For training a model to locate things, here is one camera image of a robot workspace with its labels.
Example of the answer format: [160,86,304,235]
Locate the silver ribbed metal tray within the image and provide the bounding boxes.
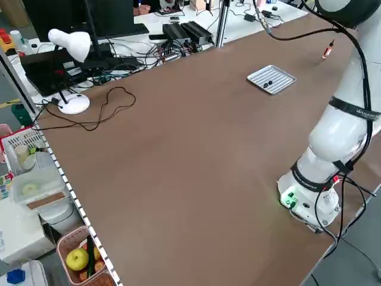
[246,64,297,96]

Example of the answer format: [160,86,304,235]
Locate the black finned metal box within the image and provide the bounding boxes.
[162,23,192,43]
[180,20,214,45]

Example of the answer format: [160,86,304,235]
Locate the black keyboard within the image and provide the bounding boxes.
[98,23,149,39]

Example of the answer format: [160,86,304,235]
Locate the person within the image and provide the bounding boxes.
[132,0,161,16]

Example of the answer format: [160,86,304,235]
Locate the clear plastic storage box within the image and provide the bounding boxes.
[11,166,68,211]

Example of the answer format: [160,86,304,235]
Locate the white plastic bucket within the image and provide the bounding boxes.
[38,202,80,235]

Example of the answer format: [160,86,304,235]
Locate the white desk lamp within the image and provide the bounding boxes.
[47,28,92,116]

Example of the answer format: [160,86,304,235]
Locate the pink plastic basket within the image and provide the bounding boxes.
[56,225,108,286]

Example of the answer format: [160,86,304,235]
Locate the yellow green apple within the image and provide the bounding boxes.
[65,248,89,271]

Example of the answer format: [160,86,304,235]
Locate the white plastic basket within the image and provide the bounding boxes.
[0,129,47,176]

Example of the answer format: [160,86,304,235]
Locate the black computer monitor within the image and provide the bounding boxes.
[22,0,135,39]

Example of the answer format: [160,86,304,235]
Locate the white cardboard box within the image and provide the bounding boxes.
[0,196,57,266]

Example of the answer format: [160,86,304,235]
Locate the clear pump bottle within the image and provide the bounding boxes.
[10,29,33,56]

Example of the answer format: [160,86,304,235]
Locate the thin black lamp cable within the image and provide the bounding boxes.
[35,86,137,132]

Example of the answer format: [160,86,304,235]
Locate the tangled black cables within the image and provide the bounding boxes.
[86,38,191,87]

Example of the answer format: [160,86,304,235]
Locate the aluminium frame post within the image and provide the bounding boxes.
[214,0,232,49]

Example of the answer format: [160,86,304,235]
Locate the black base power cable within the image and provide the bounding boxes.
[309,174,381,286]

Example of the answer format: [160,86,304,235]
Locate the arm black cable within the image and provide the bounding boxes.
[252,0,376,179]

